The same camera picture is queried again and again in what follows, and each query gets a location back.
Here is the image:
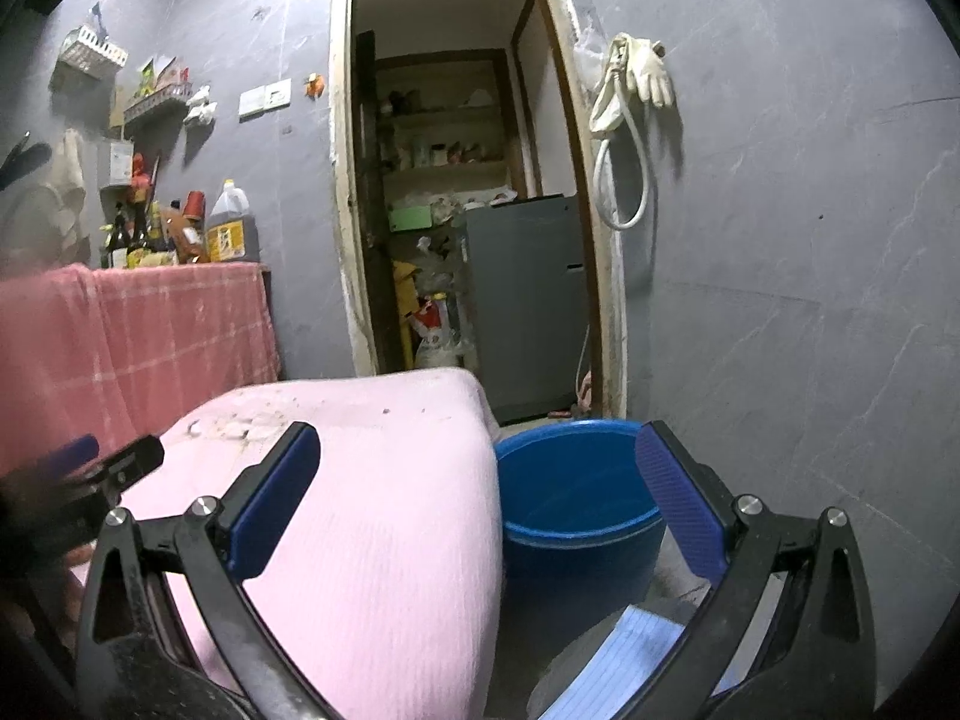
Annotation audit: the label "dark wooden door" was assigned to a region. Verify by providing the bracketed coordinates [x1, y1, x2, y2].
[352, 30, 410, 372]

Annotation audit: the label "white utensil basket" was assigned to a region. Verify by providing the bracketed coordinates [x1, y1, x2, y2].
[99, 139, 136, 188]

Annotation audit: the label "yellow bag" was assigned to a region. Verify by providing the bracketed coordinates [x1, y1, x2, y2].
[391, 261, 421, 368]

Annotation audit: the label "hanging beige rag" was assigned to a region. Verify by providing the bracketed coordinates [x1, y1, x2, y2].
[41, 127, 87, 241]

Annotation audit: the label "grey washing machine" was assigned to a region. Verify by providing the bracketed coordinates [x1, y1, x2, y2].
[459, 195, 593, 425]

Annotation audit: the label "pink cloth covered table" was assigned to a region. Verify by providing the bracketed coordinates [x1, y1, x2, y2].
[120, 367, 503, 720]

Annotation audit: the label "white plastic bag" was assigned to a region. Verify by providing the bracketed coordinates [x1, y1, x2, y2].
[184, 86, 220, 125]

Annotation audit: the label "wooden door frame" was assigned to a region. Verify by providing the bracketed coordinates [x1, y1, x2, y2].
[328, 0, 627, 421]

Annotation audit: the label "blue plastic bucket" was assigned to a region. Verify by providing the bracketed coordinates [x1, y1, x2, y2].
[493, 420, 680, 605]

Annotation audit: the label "white wall basket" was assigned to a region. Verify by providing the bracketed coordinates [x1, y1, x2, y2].
[51, 26, 128, 91]

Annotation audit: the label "red white bag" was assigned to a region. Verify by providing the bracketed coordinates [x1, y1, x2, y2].
[412, 296, 462, 370]

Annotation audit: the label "wooden shelf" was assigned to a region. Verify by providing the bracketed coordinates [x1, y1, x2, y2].
[373, 49, 518, 200]

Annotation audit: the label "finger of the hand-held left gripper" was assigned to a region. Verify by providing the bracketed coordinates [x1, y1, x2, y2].
[30, 433, 101, 481]
[71, 435, 166, 507]

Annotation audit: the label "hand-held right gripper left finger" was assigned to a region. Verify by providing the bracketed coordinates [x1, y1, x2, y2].
[75, 421, 331, 720]

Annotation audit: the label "brown sauce bottle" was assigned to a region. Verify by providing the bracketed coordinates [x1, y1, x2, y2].
[160, 206, 211, 265]

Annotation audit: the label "metal pan with black handle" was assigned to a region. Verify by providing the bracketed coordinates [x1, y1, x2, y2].
[0, 131, 53, 192]

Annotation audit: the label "person's left hand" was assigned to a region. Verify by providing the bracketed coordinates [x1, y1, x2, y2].
[0, 547, 95, 642]

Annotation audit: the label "wall shelf rack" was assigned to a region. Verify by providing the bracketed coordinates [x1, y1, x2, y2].
[124, 82, 194, 125]

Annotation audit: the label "cream rubber gloves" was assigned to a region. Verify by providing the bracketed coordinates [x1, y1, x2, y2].
[590, 34, 676, 140]

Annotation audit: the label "white hose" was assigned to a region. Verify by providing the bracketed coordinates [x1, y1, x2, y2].
[592, 64, 652, 232]

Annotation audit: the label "pink checked towel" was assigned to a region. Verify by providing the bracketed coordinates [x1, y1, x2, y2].
[0, 262, 282, 477]

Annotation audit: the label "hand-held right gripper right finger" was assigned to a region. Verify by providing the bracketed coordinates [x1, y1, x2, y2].
[634, 420, 878, 720]

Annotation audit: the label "cooking oil jug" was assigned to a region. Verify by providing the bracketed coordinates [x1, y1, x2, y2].
[206, 180, 261, 265]

